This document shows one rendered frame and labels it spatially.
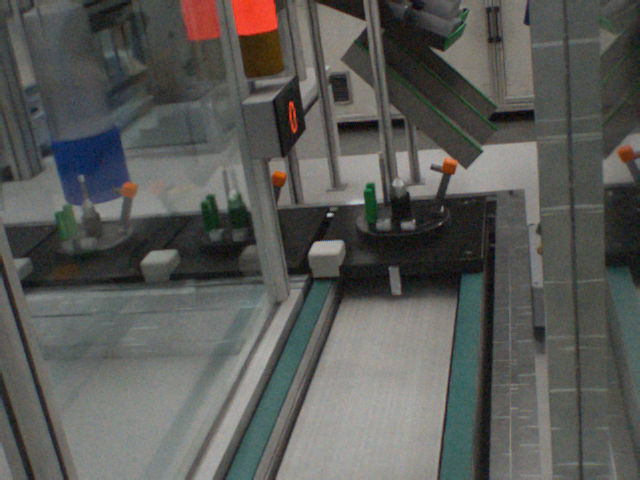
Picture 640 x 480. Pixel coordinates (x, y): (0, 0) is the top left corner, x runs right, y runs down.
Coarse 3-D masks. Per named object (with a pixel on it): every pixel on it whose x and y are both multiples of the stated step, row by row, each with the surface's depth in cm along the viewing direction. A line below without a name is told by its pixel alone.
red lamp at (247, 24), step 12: (240, 0) 100; (252, 0) 100; (264, 0) 100; (240, 12) 101; (252, 12) 100; (264, 12) 101; (240, 24) 101; (252, 24) 101; (264, 24) 101; (276, 24) 103
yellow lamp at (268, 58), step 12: (240, 36) 102; (252, 36) 101; (264, 36) 101; (276, 36) 103; (240, 48) 103; (252, 48) 102; (264, 48) 102; (276, 48) 103; (252, 60) 102; (264, 60) 102; (276, 60) 103; (252, 72) 103; (264, 72) 103; (276, 72) 103
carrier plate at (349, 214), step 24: (336, 216) 139; (456, 216) 132; (480, 216) 131; (336, 240) 130; (456, 240) 124; (480, 240) 123; (360, 264) 121; (384, 264) 120; (408, 264) 120; (432, 264) 119; (456, 264) 118; (480, 264) 118
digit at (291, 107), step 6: (288, 96) 106; (294, 96) 108; (288, 102) 105; (294, 102) 108; (288, 108) 105; (294, 108) 108; (288, 114) 105; (294, 114) 108; (288, 120) 105; (294, 120) 108; (294, 126) 108; (294, 132) 107; (294, 138) 107
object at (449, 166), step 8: (448, 160) 125; (432, 168) 125; (440, 168) 125; (448, 168) 125; (448, 176) 125; (440, 184) 126; (448, 184) 126; (440, 192) 127; (440, 200) 127; (440, 208) 128
